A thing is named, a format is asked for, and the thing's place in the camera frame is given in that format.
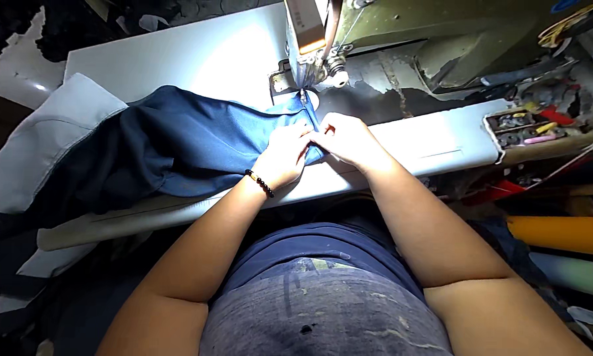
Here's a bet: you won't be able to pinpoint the person's right hand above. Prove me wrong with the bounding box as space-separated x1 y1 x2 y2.
309 112 387 173

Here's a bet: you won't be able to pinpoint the person's left hand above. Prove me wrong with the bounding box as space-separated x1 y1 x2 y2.
251 119 315 193

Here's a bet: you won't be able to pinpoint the navy blue fabric garment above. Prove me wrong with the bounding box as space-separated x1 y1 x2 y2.
0 73 328 233

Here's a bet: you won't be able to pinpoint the person's right forearm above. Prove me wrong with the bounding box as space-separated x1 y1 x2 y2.
364 153 593 356

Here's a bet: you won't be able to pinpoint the person's left forearm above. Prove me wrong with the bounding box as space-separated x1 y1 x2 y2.
95 174 271 356

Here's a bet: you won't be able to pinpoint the person's legs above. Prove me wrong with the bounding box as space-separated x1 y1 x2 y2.
212 199 427 305

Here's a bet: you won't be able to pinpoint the white sewing table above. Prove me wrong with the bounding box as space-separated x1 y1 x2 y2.
37 2 516 252

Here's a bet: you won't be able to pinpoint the olive green sewing machine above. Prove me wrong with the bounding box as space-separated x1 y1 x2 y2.
269 0 593 124

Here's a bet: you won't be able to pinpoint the person's body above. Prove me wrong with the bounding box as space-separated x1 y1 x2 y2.
199 258 455 356

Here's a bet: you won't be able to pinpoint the pile of metal bobbins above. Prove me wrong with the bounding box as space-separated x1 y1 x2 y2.
489 113 581 148

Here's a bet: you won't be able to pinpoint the dark blue slim tool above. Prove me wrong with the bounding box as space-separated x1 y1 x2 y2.
480 59 577 87

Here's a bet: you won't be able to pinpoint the wooden bobbin tray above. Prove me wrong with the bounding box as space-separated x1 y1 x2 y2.
482 106 593 166

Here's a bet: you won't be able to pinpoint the red plastic piece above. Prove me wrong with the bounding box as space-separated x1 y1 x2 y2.
540 105 575 126

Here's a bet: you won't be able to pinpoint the yellow thread bundle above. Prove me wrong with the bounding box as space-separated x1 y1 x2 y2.
538 0 593 49

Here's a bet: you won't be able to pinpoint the orange fabric roll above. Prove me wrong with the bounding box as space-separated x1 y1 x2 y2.
506 216 593 256

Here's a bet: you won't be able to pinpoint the pale green fabric roll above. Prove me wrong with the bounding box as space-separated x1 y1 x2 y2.
529 252 593 300

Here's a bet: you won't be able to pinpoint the pile of navy white garments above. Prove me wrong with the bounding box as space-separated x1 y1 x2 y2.
0 228 99 356

